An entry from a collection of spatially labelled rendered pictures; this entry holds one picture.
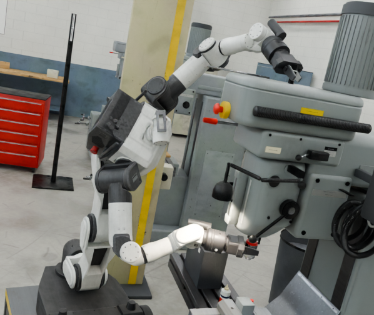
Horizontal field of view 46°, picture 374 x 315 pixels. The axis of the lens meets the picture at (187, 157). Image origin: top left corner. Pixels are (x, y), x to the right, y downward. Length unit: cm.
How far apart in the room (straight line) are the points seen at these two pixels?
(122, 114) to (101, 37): 874
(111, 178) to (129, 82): 159
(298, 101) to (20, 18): 925
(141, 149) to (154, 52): 155
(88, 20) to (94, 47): 57
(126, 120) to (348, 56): 86
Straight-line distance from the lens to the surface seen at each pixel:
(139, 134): 177
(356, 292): 191
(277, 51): 167
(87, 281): 242
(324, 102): 157
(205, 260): 204
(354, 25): 171
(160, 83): 186
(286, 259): 372
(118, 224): 167
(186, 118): 1014
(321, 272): 203
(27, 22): 1044
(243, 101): 146
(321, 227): 174
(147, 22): 321
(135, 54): 319
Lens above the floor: 193
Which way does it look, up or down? 13 degrees down
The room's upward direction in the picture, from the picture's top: 11 degrees clockwise
